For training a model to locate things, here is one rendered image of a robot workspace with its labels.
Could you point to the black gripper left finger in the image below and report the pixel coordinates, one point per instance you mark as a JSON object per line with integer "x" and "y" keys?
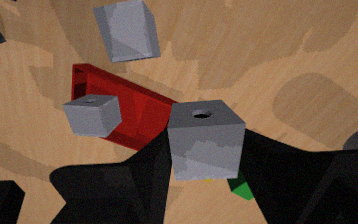
{"x": 143, "y": 178}

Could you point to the red tray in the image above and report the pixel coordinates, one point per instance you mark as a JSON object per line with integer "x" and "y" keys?
{"x": 144, "y": 113}

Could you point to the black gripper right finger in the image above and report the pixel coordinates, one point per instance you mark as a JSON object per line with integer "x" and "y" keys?
{"x": 287, "y": 182}

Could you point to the green block with grey pin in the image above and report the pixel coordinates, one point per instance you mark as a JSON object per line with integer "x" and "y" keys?
{"x": 240, "y": 187}

